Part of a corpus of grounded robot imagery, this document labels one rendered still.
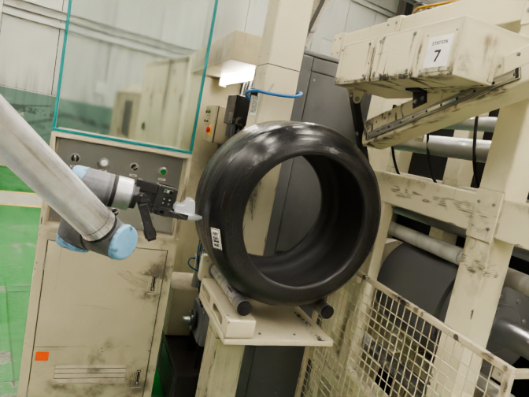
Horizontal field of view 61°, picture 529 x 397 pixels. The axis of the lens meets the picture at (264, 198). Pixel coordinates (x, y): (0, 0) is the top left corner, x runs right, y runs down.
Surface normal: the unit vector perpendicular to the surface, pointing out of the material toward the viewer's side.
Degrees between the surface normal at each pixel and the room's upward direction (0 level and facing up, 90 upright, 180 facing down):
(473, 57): 90
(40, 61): 90
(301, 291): 101
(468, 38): 90
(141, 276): 90
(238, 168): 69
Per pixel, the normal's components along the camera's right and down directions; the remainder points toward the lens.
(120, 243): 0.88, 0.23
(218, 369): 0.34, 0.19
